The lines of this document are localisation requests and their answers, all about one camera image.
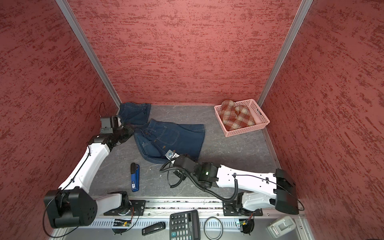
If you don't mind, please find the dark denim button skirt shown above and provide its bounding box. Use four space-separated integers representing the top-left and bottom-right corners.
118 102 151 126

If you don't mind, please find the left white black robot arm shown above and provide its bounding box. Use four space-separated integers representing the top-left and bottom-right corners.
43 127 134 230

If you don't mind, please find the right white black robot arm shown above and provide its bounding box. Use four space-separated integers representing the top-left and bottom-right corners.
170 155 305 215

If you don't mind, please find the black calculator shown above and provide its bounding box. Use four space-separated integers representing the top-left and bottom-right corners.
170 210 201 240

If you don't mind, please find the red cloth in basket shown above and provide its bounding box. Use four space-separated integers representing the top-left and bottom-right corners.
219 100 256 131

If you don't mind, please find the right circuit board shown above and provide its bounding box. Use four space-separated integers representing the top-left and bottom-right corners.
239 219 255 235

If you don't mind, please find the circuit board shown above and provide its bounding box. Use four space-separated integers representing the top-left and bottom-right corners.
239 219 255 235
113 219 132 228

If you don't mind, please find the pink perforated plastic basket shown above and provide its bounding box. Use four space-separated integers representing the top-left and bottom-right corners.
215 99 270 137

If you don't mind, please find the left circuit board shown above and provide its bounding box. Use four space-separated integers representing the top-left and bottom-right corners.
113 219 132 228

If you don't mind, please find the grey white box device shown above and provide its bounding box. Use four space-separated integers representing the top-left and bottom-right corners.
267 216 297 239

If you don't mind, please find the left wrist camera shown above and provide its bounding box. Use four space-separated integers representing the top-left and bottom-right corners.
100 116 122 134

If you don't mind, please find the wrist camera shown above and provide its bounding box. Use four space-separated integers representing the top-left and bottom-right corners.
100 116 122 134
165 150 180 160

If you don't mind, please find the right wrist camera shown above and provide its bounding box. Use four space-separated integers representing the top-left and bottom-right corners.
165 150 180 160

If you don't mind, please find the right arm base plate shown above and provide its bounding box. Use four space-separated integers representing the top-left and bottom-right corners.
223 201 264 217

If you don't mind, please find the black cable loop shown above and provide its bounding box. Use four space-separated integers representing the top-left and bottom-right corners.
203 216 224 240

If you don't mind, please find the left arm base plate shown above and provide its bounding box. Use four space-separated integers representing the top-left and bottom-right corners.
104 200 147 217

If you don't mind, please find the left aluminium corner post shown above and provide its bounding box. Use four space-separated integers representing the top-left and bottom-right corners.
56 0 122 108

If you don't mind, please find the aluminium corner post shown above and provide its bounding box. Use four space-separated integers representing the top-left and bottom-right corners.
56 0 122 108
257 0 313 107

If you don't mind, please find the aluminium front rail frame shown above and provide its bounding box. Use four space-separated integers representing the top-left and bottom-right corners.
49 196 316 240

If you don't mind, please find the right aluminium corner post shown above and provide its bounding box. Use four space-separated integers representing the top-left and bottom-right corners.
257 0 313 107

